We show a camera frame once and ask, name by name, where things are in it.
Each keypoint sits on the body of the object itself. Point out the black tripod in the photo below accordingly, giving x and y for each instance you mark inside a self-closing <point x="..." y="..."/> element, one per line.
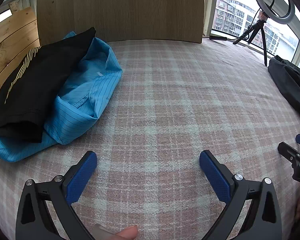
<point x="264" y="47"/>

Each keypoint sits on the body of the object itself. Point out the black shirt with yellow stripes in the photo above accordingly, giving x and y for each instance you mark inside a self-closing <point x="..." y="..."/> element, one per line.
<point x="40" y="80"/>

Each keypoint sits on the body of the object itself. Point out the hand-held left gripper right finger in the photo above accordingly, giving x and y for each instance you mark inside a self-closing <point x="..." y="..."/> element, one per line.
<point x="215" y="177"/>

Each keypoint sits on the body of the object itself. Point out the pink plaid blanket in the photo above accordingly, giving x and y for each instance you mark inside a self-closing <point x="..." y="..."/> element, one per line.
<point x="165" y="105"/>

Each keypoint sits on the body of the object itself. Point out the blue pinstriped garment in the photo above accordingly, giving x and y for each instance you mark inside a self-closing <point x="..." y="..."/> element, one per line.
<point x="90" y="92"/>

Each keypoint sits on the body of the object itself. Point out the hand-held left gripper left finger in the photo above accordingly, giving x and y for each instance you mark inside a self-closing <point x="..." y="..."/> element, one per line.
<point x="81" y="177"/>

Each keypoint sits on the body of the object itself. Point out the dark grey garment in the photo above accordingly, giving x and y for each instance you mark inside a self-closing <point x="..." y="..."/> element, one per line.
<point x="287" y="85"/>

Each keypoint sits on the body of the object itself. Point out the apartment buildings outside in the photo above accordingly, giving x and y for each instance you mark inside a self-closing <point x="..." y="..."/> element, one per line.
<point x="230" y="15"/>

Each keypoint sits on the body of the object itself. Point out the pine plank panel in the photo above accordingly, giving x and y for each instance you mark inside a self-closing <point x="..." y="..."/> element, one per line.
<point x="12" y="42"/>

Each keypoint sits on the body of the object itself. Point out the light wooden board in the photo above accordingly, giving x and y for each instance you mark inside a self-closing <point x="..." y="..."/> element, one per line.
<point x="120" y="10"/>

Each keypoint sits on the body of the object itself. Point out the small chipboard piece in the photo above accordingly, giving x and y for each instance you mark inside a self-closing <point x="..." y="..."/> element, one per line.
<point x="15" y="5"/>

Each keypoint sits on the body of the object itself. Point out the person's left hand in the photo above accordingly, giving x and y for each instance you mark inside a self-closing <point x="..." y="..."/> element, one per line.
<point x="127" y="233"/>

